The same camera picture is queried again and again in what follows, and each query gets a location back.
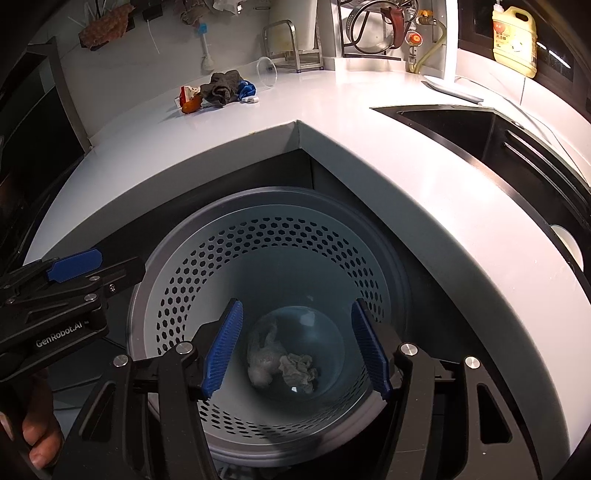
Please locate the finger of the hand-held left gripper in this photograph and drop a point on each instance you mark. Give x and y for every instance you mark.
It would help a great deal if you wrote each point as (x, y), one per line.
(120, 274)
(74, 267)

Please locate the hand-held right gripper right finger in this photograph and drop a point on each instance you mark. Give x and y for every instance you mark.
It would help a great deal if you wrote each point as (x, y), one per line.
(369, 350)

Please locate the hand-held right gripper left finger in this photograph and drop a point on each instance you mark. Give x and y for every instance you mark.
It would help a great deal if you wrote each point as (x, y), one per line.
(224, 350)

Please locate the grey perforated trash bin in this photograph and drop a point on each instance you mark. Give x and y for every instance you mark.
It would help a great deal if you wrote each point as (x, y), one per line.
(286, 258)

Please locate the green white carton box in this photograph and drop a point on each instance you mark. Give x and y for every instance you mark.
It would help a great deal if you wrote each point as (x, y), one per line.
(188, 93)

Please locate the person's left hand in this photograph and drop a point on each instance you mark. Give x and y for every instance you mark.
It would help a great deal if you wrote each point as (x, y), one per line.
(44, 443)

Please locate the crumpled white tissue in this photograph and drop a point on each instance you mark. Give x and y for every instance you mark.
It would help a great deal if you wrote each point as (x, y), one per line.
(263, 364)

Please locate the crumpled grey paper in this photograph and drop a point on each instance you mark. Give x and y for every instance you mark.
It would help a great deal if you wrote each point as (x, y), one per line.
(298, 367)

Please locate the dark grey cloth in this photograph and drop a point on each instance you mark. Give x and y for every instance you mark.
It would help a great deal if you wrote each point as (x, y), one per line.
(221, 87)

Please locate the white plate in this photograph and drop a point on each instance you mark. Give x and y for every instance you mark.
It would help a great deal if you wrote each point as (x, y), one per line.
(563, 242)

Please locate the blue plastic scrap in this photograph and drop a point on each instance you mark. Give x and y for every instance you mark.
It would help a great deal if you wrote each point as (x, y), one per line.
(245, 87)

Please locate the brown textured cloth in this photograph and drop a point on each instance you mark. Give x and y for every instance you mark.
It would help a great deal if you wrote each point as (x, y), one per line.
(104, 27)

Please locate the white bottle brush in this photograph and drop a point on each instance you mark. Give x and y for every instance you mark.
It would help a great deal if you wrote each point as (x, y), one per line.
(205, 46)

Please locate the black kitchen sink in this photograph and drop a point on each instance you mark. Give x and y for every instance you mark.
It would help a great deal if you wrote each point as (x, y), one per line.
(485, 134)

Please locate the grey brown rag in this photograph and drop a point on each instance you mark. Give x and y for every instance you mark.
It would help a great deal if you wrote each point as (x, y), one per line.
(191, 11)

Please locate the metal board rack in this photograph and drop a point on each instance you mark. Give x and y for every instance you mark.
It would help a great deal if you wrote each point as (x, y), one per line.
(307, 57)

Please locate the white wipe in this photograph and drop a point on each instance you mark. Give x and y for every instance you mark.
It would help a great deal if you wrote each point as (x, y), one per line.
(228, 4)

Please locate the red gas valve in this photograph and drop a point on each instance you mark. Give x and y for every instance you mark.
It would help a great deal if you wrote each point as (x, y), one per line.
(414, 39)

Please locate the large dark pot lid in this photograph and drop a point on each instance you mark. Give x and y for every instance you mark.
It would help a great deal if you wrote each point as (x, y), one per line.
(358, 34)

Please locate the white cutting board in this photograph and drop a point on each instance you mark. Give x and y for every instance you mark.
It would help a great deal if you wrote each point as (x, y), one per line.
(328, 27)

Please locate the yellow detergent bottle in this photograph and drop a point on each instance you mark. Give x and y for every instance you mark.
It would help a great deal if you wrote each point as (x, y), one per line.
(515, 46)

